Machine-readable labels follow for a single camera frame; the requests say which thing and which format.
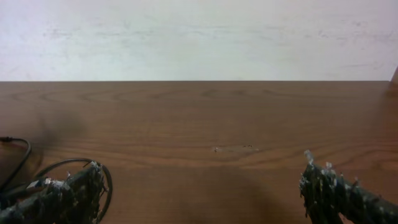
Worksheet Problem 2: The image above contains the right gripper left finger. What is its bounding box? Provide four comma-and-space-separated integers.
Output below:
1, 161, 104, 224

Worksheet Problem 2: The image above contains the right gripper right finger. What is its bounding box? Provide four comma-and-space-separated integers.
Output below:
298, 150, 397, 224

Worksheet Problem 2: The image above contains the black usb cable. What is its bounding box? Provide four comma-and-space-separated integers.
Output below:
0, 136, 113, 224

